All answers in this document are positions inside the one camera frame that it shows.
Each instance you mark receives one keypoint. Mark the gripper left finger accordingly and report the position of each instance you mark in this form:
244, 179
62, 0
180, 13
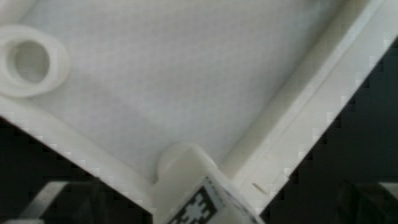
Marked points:
61, 205

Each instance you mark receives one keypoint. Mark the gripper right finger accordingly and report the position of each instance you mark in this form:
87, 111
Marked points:
368, 203

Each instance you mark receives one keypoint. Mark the white desk leg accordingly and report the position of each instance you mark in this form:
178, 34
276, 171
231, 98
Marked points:
196, 198

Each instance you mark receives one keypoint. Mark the white desk top tray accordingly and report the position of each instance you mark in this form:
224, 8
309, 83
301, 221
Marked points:
178, 91

